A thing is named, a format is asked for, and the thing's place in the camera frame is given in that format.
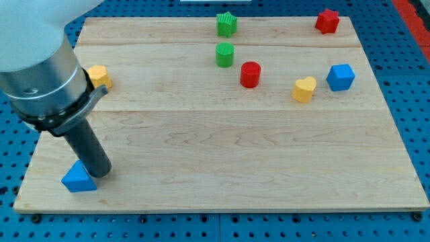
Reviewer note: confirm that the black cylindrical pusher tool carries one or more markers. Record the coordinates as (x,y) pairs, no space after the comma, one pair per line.
(87,147)

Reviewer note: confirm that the blue triangle block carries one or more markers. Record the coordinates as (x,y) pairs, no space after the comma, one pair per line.
(77,179)

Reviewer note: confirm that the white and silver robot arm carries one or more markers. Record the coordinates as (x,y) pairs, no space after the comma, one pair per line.
(45,83)

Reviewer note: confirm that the yellow pentagon block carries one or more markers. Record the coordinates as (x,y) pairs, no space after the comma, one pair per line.
(99,76)

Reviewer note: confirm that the wooden board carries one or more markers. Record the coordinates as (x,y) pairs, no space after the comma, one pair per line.
(184,136)

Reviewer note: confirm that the green cylinder block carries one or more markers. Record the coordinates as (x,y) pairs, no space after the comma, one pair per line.
(224,54)

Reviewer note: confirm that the red cylinder block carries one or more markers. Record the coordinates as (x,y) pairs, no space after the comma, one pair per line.
(250,74)

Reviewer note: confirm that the green star block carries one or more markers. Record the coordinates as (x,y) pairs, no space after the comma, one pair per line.
(226,24)

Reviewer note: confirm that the yellow heart block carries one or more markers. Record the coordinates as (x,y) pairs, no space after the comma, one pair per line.
(303,89)

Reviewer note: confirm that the blue cube block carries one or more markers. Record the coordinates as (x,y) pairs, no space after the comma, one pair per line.
(340,77)

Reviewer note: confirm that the red star block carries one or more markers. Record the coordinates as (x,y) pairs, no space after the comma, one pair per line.
(327,21)

